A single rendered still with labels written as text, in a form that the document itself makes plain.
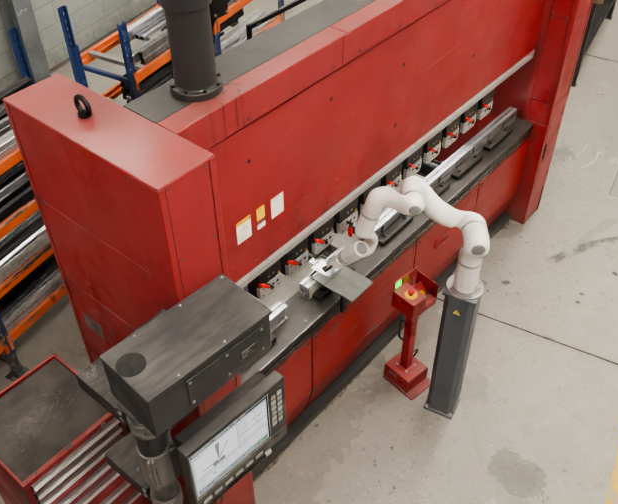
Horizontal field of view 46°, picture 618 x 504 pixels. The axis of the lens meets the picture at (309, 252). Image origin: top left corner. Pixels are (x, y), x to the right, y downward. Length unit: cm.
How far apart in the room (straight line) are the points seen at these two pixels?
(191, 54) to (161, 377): 111
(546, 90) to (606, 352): 176
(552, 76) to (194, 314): 342
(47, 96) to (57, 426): 143
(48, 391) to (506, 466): 249
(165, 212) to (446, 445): 258
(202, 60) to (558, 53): 296
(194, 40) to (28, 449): 185
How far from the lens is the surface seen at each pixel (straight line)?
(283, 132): 304
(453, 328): 396
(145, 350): 232
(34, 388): 361
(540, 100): 530
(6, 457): 343
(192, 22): 260
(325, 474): 427
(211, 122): 267
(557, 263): 561
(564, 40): 507
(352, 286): 377
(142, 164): 243
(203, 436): 252
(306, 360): 393
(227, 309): 239
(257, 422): 269
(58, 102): 284
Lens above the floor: 369
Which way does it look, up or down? 43 degrees down
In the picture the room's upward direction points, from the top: 1 degrees counter-clockwise
